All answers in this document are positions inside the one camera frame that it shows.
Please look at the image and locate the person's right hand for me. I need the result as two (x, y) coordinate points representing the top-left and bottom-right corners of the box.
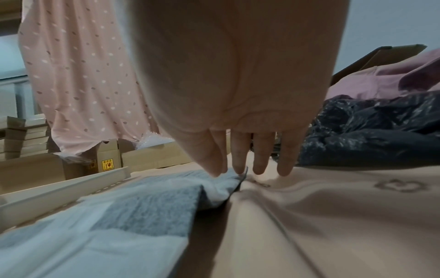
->
(127, 0), (348, 178)

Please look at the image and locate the grey cloth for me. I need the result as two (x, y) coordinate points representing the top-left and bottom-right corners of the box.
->
(0, 166), (249, 278)

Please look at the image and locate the clear bubble wrap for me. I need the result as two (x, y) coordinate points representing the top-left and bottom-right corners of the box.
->
(135, 130), (175, 151)

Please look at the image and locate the long low cardboard box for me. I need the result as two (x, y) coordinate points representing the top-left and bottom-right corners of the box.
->
(120, 140), (197, 172)

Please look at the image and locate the small cardboard box yellow label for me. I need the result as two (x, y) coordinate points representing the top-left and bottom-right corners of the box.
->
(90, 138), (124, 174)

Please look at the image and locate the open brown cardboard box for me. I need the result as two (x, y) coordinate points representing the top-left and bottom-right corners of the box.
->
(331, 44), (428, 86)

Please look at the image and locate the pink dotted garment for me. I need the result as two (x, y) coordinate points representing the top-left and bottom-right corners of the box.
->
(18, 0), (162, 158)

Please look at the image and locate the black plastic bag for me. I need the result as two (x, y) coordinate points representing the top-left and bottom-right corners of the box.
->
(296, 91), (440, 169)

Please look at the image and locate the pink cloth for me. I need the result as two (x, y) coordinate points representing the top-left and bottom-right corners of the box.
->
(324, 48), (440, 102)

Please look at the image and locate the large flat cardboard sheet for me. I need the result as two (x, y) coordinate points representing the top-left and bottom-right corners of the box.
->
(131, 158), (440, 278)

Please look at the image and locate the stack of flat cardboard boxes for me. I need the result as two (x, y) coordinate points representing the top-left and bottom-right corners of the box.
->
(0, 115), (52, 161)

